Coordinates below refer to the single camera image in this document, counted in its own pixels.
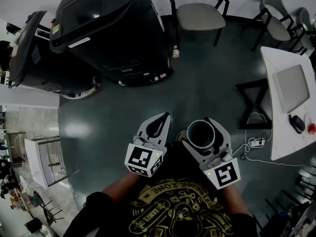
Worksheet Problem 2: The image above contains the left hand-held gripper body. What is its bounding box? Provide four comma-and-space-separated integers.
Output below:
124, 135, 168, 179

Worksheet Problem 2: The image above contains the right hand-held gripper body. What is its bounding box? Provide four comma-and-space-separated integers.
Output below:
199, 153, 241, 190

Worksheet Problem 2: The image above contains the white cup with teal inside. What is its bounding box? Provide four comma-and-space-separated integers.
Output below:
186, 119, 216, 150

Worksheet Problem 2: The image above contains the grey tray mat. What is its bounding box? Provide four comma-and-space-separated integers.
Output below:
273, 64, 311, 114

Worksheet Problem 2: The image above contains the person's right forearm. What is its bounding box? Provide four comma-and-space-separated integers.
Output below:
219, 184, 250, 217

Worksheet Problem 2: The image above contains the person's left forearm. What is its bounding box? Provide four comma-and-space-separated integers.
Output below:
102, 173, 144, 204

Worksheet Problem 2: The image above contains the person's shoe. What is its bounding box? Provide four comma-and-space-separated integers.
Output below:
175, 129, 188, 143

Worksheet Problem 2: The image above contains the white power strip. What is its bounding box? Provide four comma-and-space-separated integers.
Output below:
248, 137, 267, 148

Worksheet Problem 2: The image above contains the black table base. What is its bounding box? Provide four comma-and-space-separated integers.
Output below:
236, 79, 273, 130

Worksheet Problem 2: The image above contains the black gold-printed T-shirt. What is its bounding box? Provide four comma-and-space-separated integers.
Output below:
63, 142, 259, 237

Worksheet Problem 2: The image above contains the black metal chair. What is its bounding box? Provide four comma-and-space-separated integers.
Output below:
265, 189, 309, 232
295, 166, 316, 200

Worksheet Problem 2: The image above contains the black handheld device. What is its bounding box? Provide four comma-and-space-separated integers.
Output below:
288, 114, 306, 135

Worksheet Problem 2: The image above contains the large black wheeled machine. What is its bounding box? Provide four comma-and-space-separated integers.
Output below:
49, 0, 175, 87

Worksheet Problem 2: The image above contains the white cabinet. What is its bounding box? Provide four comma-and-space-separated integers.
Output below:
24, 136, 69, 190

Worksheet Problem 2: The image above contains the grey chair with black legs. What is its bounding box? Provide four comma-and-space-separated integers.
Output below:
241, 0, 297, 53
288, 6, 316, 56
169, 0, 230, 47

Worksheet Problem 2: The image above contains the white cable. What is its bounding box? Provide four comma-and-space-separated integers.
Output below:
243, 112, 316, 168
232, 143, 250, 160

